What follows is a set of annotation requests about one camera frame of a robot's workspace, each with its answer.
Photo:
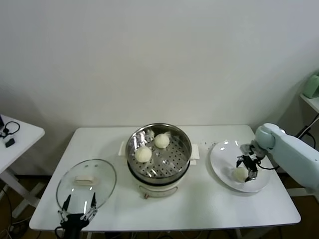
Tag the white round plate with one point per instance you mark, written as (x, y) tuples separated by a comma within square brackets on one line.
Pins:
[(221, 154)]

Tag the mint green appliance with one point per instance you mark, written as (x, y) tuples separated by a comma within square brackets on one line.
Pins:
[(312, 85)]

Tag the white side table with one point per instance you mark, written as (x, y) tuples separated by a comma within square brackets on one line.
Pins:
[(25, 134)]

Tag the small black device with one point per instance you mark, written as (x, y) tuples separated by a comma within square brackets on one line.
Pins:
[(10, 143)]

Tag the perforated stainless steel steamer basket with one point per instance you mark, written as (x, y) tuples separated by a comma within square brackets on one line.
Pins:
[(134, 139)]

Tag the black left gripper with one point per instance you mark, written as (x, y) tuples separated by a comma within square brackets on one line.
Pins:
[(74, 219)]

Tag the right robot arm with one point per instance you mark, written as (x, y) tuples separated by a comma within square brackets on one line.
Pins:
[(294, 154)]

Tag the cream electric cooker base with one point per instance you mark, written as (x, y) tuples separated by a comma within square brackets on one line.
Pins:
[(157, 192)]

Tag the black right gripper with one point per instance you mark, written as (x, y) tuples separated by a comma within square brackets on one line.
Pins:
[(250, 160)]

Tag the white steamed baozi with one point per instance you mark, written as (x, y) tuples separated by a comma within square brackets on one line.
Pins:
[(143, 155), (238, 174), (161, 141)]

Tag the white shelf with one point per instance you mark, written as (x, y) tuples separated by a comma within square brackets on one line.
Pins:
[(311, 101)]

